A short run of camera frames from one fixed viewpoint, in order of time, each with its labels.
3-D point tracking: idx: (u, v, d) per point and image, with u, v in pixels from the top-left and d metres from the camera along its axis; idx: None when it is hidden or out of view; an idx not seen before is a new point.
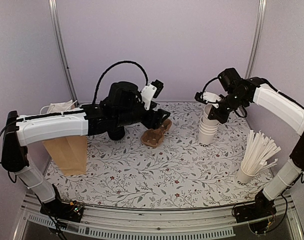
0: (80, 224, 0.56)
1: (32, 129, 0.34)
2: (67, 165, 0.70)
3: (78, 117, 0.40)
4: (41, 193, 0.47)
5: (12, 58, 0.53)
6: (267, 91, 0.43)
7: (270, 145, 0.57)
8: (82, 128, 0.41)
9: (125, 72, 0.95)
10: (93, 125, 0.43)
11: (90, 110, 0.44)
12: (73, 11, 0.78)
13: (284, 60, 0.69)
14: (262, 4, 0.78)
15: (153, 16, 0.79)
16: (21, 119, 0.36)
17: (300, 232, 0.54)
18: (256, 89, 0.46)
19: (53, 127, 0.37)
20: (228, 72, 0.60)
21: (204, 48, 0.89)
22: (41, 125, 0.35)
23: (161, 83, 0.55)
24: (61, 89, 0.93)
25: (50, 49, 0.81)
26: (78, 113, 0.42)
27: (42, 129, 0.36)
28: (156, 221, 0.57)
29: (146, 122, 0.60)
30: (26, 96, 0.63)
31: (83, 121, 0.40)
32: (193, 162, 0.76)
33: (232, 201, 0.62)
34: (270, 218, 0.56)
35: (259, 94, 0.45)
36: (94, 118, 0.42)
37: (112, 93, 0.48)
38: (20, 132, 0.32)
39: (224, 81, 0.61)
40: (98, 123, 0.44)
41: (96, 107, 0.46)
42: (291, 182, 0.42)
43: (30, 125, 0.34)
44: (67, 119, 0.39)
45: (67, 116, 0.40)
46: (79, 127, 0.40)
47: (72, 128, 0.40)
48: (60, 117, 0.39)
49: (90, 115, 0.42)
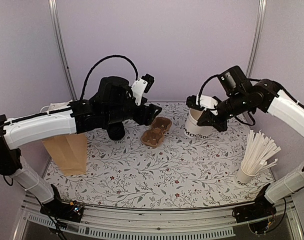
0: (80, 224, 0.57)
1: (18, 131, 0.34)
2: (67, 165, 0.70)
3: (64, 115, 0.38)
4: (40, 193, 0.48)
5: (11, 57, 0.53)
6: (287, 101, 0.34)
7: (270, 145, 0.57)
8: (69, 126, 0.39)
9: (125, 72, 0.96)
10: (81, 122, 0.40)
11: (78, 107, 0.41)
12: (73, 11, 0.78)
13: (284, 60, 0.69)
14: (262, 4, 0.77)
15: (153, 15, 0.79)
16: (8, 122, 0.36)
17: (300, 231, 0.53)
18: (273, 98, 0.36)
19: (39, 128, 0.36)
20: (234, 70, 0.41)
21: (204, 49, 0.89)
22: (27, 126, 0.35)
23: (152, 77, 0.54)
24: (61, 89, 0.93)
25: (50, 49, 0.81)
26: (64, 111, 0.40)
27: (28, 131, 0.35)
28: (156, 221, 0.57)
29: (138, 118, 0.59)
30: (26, 96, 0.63)
31: (69, 119, 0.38)
32: (193, 162, 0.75)
33: (232, 201, 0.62)
34: (270, 218, 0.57)
35: (276, 105, 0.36)
36: (81, 115, 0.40)
37: (101, 88, 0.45)
38: (7, 135, 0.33)
39: (226, 83, 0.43)
40: (85, 120, 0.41)
41: (83, 103, 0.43)
42: (296, 189, 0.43)
43: (17, 127, 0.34)
44: (52, 118, 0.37)
45: (53, 115, 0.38)
46: (66, 125, 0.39)
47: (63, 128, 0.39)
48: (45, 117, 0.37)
49: (76, 112, 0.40)
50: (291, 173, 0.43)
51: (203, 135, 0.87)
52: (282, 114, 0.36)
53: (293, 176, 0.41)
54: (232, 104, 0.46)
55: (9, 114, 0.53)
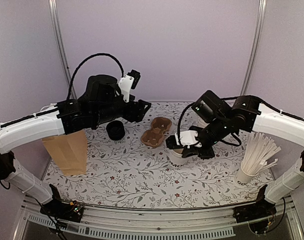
0: (80, 224, 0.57)
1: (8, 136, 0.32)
2: (67, 165, 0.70)
3: (53, 116, 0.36)
4: (38, 194, 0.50)
5: (11, 58, 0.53)
6: (269, 114, 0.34)
7: (270, 145, 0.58)
8: (57, 127, 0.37)
9: (125, 72, 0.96)
10: (68, 122, 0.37)
11: (65, 107, 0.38)
12: (73, 12, 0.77)
13: (284, 61, 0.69)
14: (262, 4, 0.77)
15: (153, 15, 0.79)
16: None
17: (300, 232, 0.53)
18: (255, 116, 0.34)
19: (26, 132, 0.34)
20: (206, 98, 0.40)
21: (204, 49, 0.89)
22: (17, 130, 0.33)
23: (137, 73, 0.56)
24: (61, 89, 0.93)
25: (50, 50, 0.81)
26: (50, 111, 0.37)
27: (14, 136, 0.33)
28: (156, 221, 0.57)
29: (128, 114, 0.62)
30: (26, 97, 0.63)
31: (56, 121, 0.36)
32: (194, 162, 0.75)
33: (232, 201, 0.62)
34: (270, 218, 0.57)
35: (260, 121, 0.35)
36: (68, 115, 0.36)
37: (89, 88, 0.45)
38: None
39: (203, 111, 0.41)
40: (73, 120, 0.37)
41: (70, 102, 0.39)
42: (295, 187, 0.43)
43: (6, 132, 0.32)
44: (38, 120, 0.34)
45: (38, 117, 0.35)
46: (53, 127, 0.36)
47: (55, 130, 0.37)
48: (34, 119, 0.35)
49: (62, 112, 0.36)
50: (287, 173, 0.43)
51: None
52: (267, 128, 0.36)
53: (291, 176, 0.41)
54: (213, 131, 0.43)
55: (9, 114, 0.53)
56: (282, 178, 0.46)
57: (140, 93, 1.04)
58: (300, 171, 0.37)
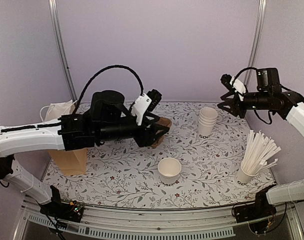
0: (80, 224, 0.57)
1: (5, 142, 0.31)
2: (67, 166, 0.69)
3: (52, 131, 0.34)
4: (37, 194, 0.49)
5: (12, 59, 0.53)
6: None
7: (270, 145, 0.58)
8: (57, 143, 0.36)
9: (125, 73, 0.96)
10: (69, 140, 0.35)
11: (69, 123, 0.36)
12: (73, 12, 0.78)
13: (283, 61, 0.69)
14: (262, 4, 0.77)
15: (153, 17, 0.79)
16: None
17: (300, 232, 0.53)
18: (291, 107, 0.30)
19: (25, 141, 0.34)
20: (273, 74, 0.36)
21: (204, 48, 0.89)
22: (16, 138, 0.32)
23: (157, 90, 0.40)
24: (61, 88, 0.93)
25: (50, 50, 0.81)
26: (52, 125, 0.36)
27: (13, 143, 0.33)
28: (156, 221, 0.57)
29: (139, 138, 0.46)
30: (26, 97, 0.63)
31: (56, 137, 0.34)
32: (193, 162, 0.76)
33: (232, 201, 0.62)
34: (270, 218, 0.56)
35: (295, 115, 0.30)
36: (69, 134, 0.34)
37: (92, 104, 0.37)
38: None
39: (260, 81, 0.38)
40: (74, 139, 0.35)
41: (75, 118, 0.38)
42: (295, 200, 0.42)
43: (4, 138, 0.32)
44: (39, 133, 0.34)
45: (40, 129, 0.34)
46: (53, 142, 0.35)
47: (55, 145, 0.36)
48: (33, 131, 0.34)
49: (66, 129, 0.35)
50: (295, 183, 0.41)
51: (202, 135, 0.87)
52: (299, 125, 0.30)
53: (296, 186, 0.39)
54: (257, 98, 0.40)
55: (9, 114, 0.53)
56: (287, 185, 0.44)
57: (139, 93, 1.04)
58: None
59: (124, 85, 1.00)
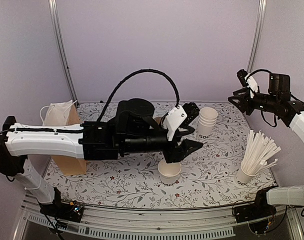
0: (80, 224, 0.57)
1: (21, 142, 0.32)
2: (67, 167, 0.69)
3: (72, 139, 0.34)
4: (41, 194, 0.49)
5: (12, 59, 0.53)
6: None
7: (270, 145, 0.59)
8: (76, 150, 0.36)
9: (125, 73, 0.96)
10: (89, 150, 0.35)
11: (91, 132, 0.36)
12: (73, 12, 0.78)
13: (283, 61, 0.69)
14: (262, 4, 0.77)
15: (153, 17, 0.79)
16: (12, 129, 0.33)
17: (300, 232, 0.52)
18: (294, 115, 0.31)
19: (41, 143, 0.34)
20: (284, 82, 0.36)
21: (204, 48, 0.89)
22: (32, 140, 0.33)
23: (194, 104, 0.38)
24: (61, 88, 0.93)
25: (50, 50, 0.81)
26: (73, 132, 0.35)
27: (29, 144, 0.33)
28: (156, 221, 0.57)
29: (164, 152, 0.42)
30: (26, 97, 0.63)
31: (76, 146, 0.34)
32: (193, 162, 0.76)
33: (232, 201, 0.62)
34: (270, 218, 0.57)
35: (297, 123, 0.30)
36: (90, 144, 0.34)
37: (117, 113, 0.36)
38: (8, 143, 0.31)
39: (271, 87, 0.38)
40: (94, 149, 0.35)
41: (100, 127, 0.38)
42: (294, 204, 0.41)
43: (20, 138, 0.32)
44: (59, 139, 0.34)
45: (59, 135, 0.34)
46: (72, 149, 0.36)
47: (74, 152, 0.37)
48: (53, 136, 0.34)
49: (87, 138, 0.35)
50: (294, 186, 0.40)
51: (202, 135, 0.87)
52: (301, 132, 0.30)
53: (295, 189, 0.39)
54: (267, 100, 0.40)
55: (9, 114, 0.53)
56: (288, 187, 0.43)
57: (139, 93, 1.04)
58: None
59: (124, 85, 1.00)
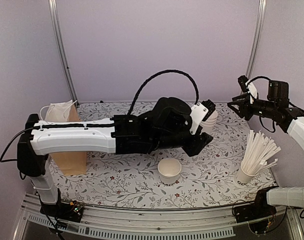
0: (80, 224, 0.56)
1: (48, 139, 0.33)
2: (66, 166, 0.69)
3: (103, 133, 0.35)
4: (46, 194, 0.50)
5: (12, 58, 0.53)
6: (302, 124, 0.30)
7: (270, 145, 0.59)
8: (108, 144, 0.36)
9: (125, 73, 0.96)
10: (122, 143, 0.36)
11: (122, 125, 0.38)
12: (74, 12, 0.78)
13: (283, 61, 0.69)
14: (262, 4, 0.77)
15: (153, 17, 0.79)
16: (39, 127, 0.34)
17: (300, 232, 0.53)
18: (291, 120, 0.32)
19: (71, 140, 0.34)
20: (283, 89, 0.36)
21: (204, 48, 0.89)
22: (61, 137, 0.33)
23: (209, 101, 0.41)
24: (61, 88, 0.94)
25: (50, 50, 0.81)
26: (103, 126, 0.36)
27: (60, 141, 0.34)
28: (156, 221, 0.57)
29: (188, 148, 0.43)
30: (26, 97, 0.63)
31: (109, 140, 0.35)
32: (193, 162, 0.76)
33: (232, 201, 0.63)
34: (270, 218, 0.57)
35: (294, 128, 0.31)
36: (123, 137, 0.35)
37: (158, 107, 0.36)
38: (34, 141, 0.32)
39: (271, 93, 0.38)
40: (127, 142, 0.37)
41: (130, 120, 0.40)
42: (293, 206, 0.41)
43: (47, 135, 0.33)
44: (89, 134, 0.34)
45: (90, 130, 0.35)
46: (104, 144, 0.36)
47: (106, 146, 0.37)
48: (82, 131, 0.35)
49: (120, 132, 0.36)
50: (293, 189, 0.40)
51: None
52: (298, 137, 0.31)
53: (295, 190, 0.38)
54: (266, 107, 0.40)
55: (9, 114, 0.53)
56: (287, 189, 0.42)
57: (139, 93, 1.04)
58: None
59: (124, 85, 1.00)
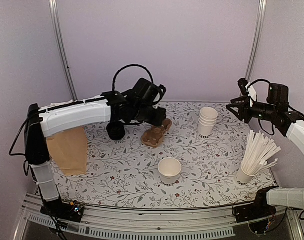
0: (80, 224, 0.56)
1: (55, 119, 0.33)
2: (66, 165, 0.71)
3: (100, 104, 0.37)
4: (47, 190, 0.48)
5: (12, 58, 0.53)
6: (302, 128, 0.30)
7: (270, 145, 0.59)
8: (105, 114, 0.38)
9: (125, 73, 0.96)
10: (115, 111, 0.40)
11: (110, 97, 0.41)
12: (73, 11, 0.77)
13: (283, 61, 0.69)
14: (262, 4, 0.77)
15: (153, 16, 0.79)
16: (43, 110, 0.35)
17: (300, 232, 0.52)
18: (290, 124, 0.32)
19: (74, 116, 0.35)
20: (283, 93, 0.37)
21: (204, 48, 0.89)
22: (65, 114, 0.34)
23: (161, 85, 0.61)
24: (61, 88, 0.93)
25: (50, 50, 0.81)
26: (98, 100, 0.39)
27: (64, 118, 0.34)
28: (156, 221, 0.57)
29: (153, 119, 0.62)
30: (26, 97, 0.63)
31: (106, 108, 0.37)
32: (193, 162, 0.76)
33: (232, 201, 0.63)
34: (270, 218, 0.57)
35: (294, 132, 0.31)
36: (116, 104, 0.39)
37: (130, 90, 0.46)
38: (43, 122, 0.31)
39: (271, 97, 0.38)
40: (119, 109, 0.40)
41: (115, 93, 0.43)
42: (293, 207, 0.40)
43: (54, 115, 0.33)
44: (89, 106, 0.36)
45: (88, 104, 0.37)
46: (102, 114, 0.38)
47: (103, 117, 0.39)
48: (83, 106, 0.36)
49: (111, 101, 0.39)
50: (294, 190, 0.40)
51: (202, 135, 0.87)
52: (299, 141, 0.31)
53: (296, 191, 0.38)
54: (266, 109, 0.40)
55: (9, 114, 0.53)
56: (288, 189, 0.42)
57: None
58: None
59: (124, 85, 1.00)
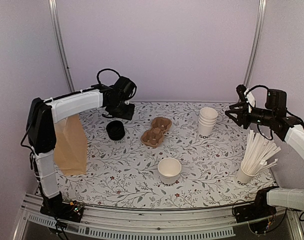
0: (80, 224, 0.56)
1: (62, 106, 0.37)
2: (66, 166, 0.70)
3: (94, 92, 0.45)
4: (48, 185, 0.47)
5: (12, 58, 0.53)
6: (300, 132, 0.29)
7: (270, 145, 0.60)
8: (98, 101, 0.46)
9: (125, 73, 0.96)
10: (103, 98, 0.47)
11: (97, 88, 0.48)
12: (73, 12, 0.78)
13: (283, 61, 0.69)
14: (262, 4, 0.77)
15: (153, 16, 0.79)
16: (48, 100, 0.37)
17: (300, 232, 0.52)
18: (288, 128, 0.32)
19: (76, 103, 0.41)
20: (281, 98, 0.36)
21: (204, 48, 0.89)
22: (69, 101, 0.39)
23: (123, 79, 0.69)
24: (61, 88, 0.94)
25: (50, 50, 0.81)
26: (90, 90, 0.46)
27: (69, 105, 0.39)
28: (156, 221, 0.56)
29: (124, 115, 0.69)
30: (26, 96, 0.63)
31: (99, 95, 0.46)
32: (193, 162, 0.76)
33: (232, 201, 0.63)
34: (270, 218, 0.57)
35: (292, 136, 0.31)
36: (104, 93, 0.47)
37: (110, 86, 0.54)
38: (54, 109, 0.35)
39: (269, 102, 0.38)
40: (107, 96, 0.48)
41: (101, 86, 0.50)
42: (293, 209, 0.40)
43: (61, 103, 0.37)
44: (87, 94, 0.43)
45: (85, 93, 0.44)
46: (96, 101, 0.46)
47: (96, 104, 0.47)
48: (81, 94, 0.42)
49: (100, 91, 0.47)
50: (294, 190, 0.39)
51: (202, 135, 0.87)
52: (297, 146, 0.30)
53: (297, 192, 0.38)
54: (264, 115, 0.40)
55: (9, 114, 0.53)
56: (288, 190, 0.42)
57: (139, 93, 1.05)
58: None
59: None
